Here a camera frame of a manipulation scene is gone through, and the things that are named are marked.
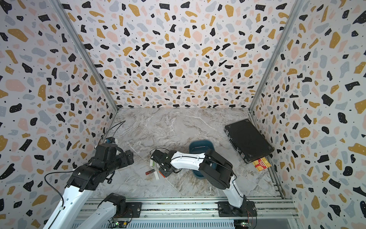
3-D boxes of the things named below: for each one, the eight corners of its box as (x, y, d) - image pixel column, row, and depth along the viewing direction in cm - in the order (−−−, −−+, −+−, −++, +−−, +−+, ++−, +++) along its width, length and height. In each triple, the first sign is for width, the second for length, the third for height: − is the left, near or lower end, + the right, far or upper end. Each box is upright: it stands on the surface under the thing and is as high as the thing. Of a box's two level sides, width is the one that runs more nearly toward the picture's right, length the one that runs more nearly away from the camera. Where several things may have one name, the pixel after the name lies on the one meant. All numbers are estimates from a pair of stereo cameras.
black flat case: (245, 164, 92) (247, 160, 88) (222, 130, 110) (224, 125, 106) (271, 153, 98) (274, 149, 93) (246, 122, 115) (248, 118, 111)
